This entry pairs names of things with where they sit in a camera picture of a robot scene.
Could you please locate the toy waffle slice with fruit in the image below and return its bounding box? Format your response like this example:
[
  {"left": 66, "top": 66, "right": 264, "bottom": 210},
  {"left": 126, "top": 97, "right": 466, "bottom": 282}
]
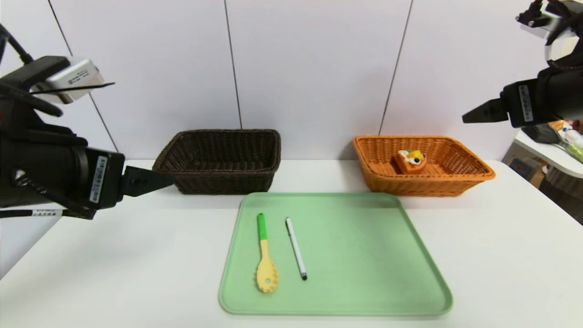
[{"left": 393, "top": 149, "right": 428, "bottom": 174}]

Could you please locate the black brush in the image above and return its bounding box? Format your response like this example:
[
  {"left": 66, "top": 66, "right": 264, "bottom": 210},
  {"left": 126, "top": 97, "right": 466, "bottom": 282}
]
[{"left": 522, "top": 124, "right": 563, "bottom": 146}]

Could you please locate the light green plastic tray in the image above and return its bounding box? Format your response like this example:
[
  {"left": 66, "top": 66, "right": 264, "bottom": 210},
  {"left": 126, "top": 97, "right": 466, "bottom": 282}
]
[{"left": 219, "top": 192, "right": 454, "bottom": 316}]

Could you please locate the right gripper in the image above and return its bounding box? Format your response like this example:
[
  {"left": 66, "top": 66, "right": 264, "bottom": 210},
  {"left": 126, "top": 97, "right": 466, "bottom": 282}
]
[{"left": 462, "top": 67, "right": 583, "bottom": 128}]

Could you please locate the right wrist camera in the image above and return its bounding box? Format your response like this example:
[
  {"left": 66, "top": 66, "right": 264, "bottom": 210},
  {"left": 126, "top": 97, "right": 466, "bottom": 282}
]
[{"left": 516, "top": 0, "right": 577, "bottom": 40}]

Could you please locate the white toy item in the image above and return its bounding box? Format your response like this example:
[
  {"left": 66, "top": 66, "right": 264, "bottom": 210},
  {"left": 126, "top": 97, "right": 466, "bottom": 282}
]
[{"left": 560, "top": 128, "right": 583, "bottom": 148}]

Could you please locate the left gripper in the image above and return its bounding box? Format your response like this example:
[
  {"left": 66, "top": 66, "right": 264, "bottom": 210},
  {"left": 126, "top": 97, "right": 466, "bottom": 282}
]
[{"left": 12, "top": 141, "right": 175, "bottom": 211}]

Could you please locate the yellow spoon with green handle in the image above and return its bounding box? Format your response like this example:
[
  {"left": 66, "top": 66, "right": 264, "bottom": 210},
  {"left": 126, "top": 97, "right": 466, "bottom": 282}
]
[{"left": 256, "top": 213, "right": 279, "bottom": 293}]

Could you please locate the white side table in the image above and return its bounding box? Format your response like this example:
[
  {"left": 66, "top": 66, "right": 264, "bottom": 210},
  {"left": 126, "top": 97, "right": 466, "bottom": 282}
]
[{"left": 513, "top": 129, "right": 583, "bottom": 179}]

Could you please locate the dark brown wicker basket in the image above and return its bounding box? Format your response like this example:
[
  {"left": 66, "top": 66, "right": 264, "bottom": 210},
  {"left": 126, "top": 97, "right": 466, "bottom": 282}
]
[{"left": 153, "top": 129, "right": 281, "bottom": 195}]

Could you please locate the green toy vegetable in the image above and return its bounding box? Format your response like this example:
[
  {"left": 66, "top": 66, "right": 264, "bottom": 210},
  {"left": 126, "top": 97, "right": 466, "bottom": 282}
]
[{"left": 563, "top": 143, "right": 583, "bottom": 164}]

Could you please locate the orange wicker basket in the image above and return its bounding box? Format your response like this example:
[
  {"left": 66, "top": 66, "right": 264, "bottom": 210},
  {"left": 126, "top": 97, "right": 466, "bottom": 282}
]
[{"left": 353, "top": 135, "right": 496, "bottom": 197}]

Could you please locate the brown cardboard box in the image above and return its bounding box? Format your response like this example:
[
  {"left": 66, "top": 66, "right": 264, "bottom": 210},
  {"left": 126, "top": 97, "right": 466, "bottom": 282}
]
[{"left": 507, "top": 156, "right": 549, "bottom": 190}]

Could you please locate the white stylus pen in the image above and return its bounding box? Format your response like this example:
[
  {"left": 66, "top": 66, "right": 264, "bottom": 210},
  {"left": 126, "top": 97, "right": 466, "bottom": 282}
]
[{"left": 285, "top": 217, "right": 308, "bottom": 281}]

